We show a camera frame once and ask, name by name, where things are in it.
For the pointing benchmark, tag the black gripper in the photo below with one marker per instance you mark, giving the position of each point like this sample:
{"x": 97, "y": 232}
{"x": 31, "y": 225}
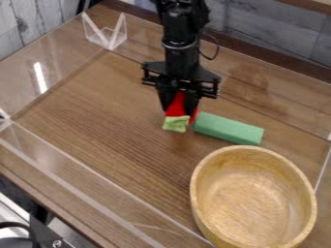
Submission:
{"x": 183, "y": 72}

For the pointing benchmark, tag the red plush strawberry green leaf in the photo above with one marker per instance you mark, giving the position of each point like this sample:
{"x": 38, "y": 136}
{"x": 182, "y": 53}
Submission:
{"x": 177, "y": 119}

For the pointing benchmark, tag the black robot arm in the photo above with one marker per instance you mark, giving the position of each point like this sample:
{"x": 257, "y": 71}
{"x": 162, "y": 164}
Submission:
{"x": 183, "y": 18}

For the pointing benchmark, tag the green foam block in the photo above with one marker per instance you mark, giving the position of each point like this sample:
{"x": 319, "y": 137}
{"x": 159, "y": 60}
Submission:
{"x": 227, "y": 129}

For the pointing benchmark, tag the wooden bowl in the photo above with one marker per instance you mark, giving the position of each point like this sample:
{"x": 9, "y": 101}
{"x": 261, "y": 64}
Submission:
{"x": 251, "y": 199}

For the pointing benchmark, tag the clear acrylic tray wall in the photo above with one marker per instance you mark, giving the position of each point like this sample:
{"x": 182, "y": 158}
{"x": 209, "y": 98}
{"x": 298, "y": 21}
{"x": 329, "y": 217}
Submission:
{"x": 82, "y": 141}

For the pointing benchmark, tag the black metal stand bracket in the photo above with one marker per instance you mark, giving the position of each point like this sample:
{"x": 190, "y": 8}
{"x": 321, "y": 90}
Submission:
{"x": 27, "y": 232}

